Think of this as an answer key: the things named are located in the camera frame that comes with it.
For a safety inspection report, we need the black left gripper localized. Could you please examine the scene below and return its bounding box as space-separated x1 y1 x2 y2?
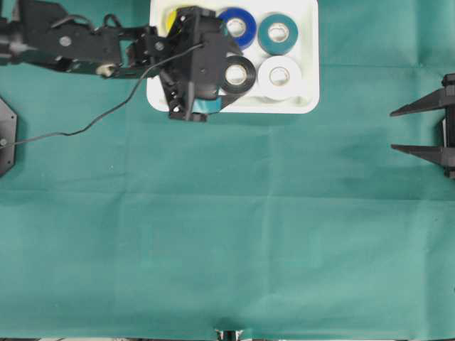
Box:
159 6 243 121

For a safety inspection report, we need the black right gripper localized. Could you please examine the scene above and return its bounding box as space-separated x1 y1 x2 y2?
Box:
390 74 454 180

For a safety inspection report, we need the black tape roll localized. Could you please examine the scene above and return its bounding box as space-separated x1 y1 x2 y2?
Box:
221 55 257 95

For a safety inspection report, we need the blue tape roll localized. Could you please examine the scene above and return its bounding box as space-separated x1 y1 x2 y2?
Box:
218 7 257 50

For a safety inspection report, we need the white tape roll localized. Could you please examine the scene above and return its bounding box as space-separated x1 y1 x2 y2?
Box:
257 56 303 101

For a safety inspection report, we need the yellow tape roll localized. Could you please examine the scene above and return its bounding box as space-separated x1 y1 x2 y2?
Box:
165 10 177 33

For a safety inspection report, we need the white plastic case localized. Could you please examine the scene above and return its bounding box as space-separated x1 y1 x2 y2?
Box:
150 1 320 114

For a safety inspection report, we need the green tape roll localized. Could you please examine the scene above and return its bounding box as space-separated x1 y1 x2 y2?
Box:
257 13 299 55

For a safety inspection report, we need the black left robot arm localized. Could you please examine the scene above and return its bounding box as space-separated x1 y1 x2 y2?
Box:
1 1 242 121

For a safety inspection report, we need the green table cloth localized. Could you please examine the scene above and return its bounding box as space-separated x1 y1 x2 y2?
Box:
1 1 454 340

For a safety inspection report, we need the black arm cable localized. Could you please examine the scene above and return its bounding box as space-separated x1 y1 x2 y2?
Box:
0 42 205 146

